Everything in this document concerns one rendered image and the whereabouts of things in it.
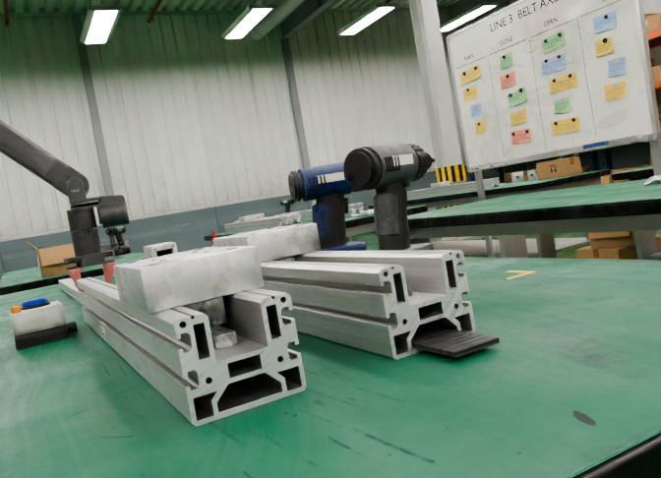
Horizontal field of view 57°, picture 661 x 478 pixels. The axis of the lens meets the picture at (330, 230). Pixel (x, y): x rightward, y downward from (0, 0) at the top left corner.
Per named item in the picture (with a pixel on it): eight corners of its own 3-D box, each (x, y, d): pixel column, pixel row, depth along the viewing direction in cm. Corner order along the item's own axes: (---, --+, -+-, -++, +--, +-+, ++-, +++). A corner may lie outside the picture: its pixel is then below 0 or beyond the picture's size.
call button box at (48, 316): (16, 344, 105) (9, 308, 105) (76, 329, 110) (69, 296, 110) (16, 350, 98) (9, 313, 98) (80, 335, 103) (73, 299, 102)
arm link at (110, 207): (66, 181, 139) (64, 178, 131) (119, 173, 143) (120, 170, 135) (76, 232, 140) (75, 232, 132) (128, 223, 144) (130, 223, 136)
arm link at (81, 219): (66, 207, 138) (64, 206, 132) (97, 202, 140) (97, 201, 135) (72, 236, 138) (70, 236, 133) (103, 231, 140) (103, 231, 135)
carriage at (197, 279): (124, 326, 67) (112, 265, 67) (218, 302, 72) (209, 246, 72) (153, 344, 53) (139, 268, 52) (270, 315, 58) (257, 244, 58)
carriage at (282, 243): (219, 279, 98) (211, 238, 98) (281, 266, 103) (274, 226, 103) (255, 284, 84) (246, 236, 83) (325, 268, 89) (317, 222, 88)
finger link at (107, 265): (121, 293, 136) (114, 252, 136) (88, 301, 133) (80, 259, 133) (116, 291, 142) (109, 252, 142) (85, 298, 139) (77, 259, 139)
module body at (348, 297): (180, 300, 127) (173, 260, 126) (225, 289, 131) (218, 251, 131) (393, 360, 56) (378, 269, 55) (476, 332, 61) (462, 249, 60)
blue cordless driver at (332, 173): (304, 286, 115) (284, 172, 114) (400, 267, 120) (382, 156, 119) (314, 290, 108) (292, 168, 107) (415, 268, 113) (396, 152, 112)
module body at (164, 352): (85, 323, 118) (76, 279, 118) (137, 310, 123) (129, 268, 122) (193, 427, 47) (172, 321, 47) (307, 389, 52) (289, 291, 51)
